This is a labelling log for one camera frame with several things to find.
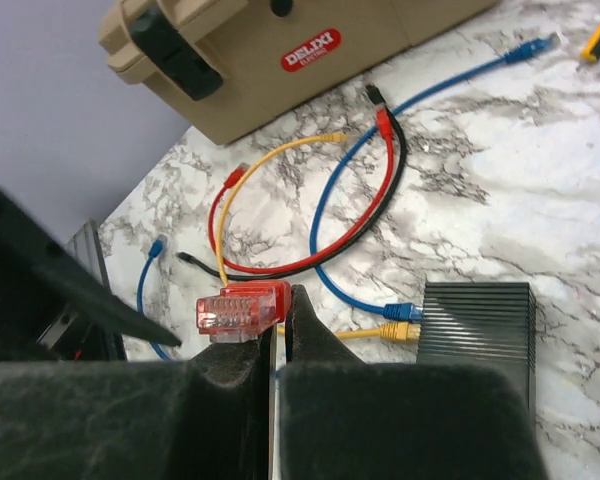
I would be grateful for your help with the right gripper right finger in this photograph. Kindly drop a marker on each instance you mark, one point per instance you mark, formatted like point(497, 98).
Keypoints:
point(338, 419)

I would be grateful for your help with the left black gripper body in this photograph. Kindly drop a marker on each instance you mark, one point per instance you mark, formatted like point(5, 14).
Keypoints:
point(39, 322)

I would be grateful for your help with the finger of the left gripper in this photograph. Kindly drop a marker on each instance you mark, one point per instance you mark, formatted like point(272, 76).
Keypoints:
point(80, 290)

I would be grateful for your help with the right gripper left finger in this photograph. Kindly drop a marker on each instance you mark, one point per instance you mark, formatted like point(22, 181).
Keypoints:
point(205, 418)

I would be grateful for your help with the black blue network switch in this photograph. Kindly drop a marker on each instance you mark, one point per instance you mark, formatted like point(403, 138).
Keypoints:
point(474, 375)

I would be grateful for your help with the tan plastic toolbox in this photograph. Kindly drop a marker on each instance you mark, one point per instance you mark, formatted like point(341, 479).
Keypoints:
point(230, 67)

